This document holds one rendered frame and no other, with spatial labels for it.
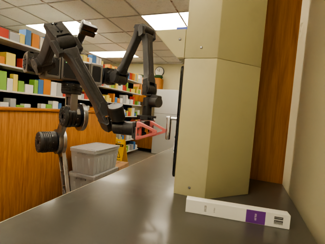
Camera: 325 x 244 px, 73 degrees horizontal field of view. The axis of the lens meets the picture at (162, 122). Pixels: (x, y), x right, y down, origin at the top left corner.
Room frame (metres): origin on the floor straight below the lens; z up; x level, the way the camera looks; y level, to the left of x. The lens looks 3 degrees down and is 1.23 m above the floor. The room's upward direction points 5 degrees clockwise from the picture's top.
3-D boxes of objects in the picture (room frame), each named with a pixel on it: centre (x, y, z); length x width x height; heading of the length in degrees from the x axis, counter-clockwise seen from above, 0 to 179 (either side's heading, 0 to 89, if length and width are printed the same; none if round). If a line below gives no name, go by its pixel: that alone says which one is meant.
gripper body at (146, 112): (1.30, 0.10, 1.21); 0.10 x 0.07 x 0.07; 70
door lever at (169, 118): (0.82, -0.04, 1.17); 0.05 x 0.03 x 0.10; 70
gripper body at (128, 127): (0.87, 0.11, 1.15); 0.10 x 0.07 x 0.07; 160
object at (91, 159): (3.04, 0.89, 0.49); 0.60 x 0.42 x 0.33; 160
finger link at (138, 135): (0.81, 0.06, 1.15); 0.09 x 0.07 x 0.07; 70
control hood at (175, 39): (0.93, -0.06, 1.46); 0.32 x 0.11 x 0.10; 160
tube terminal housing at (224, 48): (0.87, -0.23, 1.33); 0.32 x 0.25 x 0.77; 160
